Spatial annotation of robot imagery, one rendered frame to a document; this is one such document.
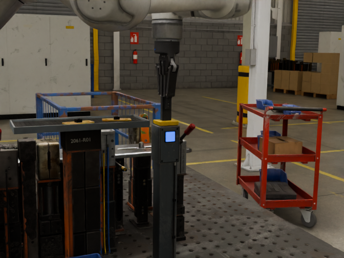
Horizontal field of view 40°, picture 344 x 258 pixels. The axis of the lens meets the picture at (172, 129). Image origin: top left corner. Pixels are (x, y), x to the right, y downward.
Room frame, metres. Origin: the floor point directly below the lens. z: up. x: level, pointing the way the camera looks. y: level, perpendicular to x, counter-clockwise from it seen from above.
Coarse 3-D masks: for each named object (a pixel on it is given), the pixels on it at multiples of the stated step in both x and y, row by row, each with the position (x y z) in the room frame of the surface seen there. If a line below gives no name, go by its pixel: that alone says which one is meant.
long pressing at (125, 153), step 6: (126, 144) 1.79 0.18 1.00; (132, 144) 1.79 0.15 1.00; (138, 144) 1.79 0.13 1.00; (144, 144) 1.79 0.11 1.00; (150, 144) 1.79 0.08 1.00; (60, 150) 1.66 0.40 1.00; (120, 150) 1.67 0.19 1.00; (126, 150) 1.67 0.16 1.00; (132, 150) 1.67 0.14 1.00; (138, 150) 1.68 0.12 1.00; (144, 150) 1.68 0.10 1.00; (150, 150) 1.68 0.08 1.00; (186, 150) 1.70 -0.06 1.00; (60, 156) 1.57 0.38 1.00; (120, 156) 1.60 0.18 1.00; (126, 156) 1.61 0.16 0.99; (132, 156) 1.62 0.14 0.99; (138, 156) 1.63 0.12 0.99; (144, 156) 1.64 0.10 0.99; (18, 162) 1.47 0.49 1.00; (60, 162) 1.52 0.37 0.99
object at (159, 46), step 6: (156, 42) 1.38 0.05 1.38; (162, 42) 1.37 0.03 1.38; (168, 42) 1.37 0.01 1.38; (174, 42) 1.38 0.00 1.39; (156, 48) 1.38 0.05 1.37; (162, 48) 1.37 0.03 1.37; (168, 48) 1.37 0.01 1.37; (174, 48) 1.38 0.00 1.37; (162, 54) 1.41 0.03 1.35; (168, 54) 1.37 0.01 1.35; (174, 54) 1.38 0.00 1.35; (168, 60) 1.37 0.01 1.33; (174, 60) 1.37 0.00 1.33; (168, 66) 1.37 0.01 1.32
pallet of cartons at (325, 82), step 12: (312, 60) 14.59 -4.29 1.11; (324, 60) 14.11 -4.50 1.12; (336, 60) 13.94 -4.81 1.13; (312, 72) 14.63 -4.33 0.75; (324, 72) 14.08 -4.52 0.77; (336, 72) 13.96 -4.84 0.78; (312, 84) 14.49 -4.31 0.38; (324, 84) 14.06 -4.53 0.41; (336, 84) 13.97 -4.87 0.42; (324, 96) 14.49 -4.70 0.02; (336, 96) 13.98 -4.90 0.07
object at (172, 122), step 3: (153, 120) 1.42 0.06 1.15; (156, 120) 1.40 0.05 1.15; (159, 120) 1.40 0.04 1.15; (168, 120) 1.40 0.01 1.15; (171, 120) 1.40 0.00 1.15; (174, 120) 1.40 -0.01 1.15; (156, 123) 1.40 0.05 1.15; (159, 123) 1.37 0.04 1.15; (162, 123) 1.37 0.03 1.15; (165, 123) 1.37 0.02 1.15; (168, 123) 1.38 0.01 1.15; (171, 123) 1.38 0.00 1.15; (174, 123) 1.39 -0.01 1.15; (177, 123) 1.39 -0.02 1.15
